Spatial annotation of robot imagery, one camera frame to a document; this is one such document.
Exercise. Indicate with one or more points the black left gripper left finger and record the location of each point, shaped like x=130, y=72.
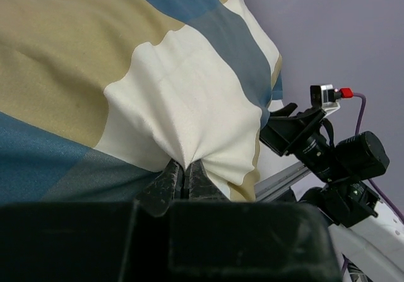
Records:
x=157, y=196

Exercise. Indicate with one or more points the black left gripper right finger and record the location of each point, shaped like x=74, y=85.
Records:
x=197, y=185

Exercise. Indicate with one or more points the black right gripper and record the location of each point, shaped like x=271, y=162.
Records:
x=309, y=136

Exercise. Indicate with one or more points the blue tan white pillowcase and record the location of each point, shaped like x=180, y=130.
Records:
x=97, y=96

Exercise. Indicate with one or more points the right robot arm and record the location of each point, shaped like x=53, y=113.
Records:
x=364, y=229

